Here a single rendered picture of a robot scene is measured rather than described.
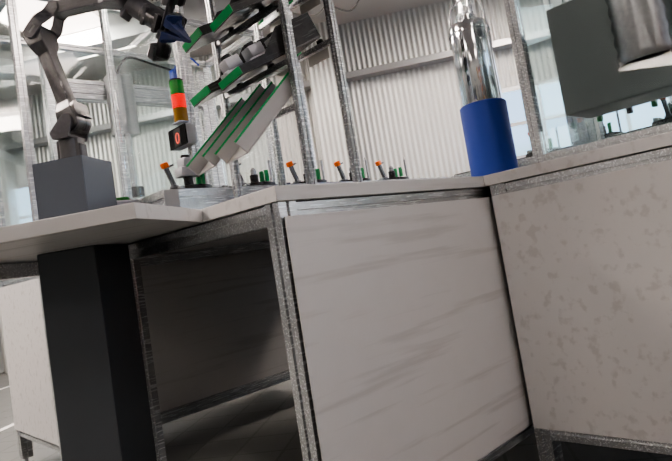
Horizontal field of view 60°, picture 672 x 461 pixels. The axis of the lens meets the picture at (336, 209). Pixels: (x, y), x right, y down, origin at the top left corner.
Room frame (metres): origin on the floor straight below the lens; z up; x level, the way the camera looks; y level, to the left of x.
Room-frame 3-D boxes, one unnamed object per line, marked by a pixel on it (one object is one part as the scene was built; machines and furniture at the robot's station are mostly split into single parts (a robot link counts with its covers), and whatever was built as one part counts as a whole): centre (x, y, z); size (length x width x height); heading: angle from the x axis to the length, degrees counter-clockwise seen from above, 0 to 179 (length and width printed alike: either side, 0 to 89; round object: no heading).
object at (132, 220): (1.50, 0.62, 0.84); 0.90 x 0.70 x 0.03; 171
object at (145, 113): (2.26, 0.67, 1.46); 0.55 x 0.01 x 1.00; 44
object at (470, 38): (1.94, -0.55, 1.32); 0.14 x 0.14 x 0.38
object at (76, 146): (1.51, 0.66, 1.09); 0.07 x 0.07 x 0.06; 81
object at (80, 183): (1.51, 0.67, 0.96); 0.14 x 0.14 x 0.20; 81
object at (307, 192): (2.12, 0.13, 0.85); 1.50 x 1.41 x 0.03; 44
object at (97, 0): (1.50, 0.59, 1.45); 0.29 x 0.08 x 0.11; 80
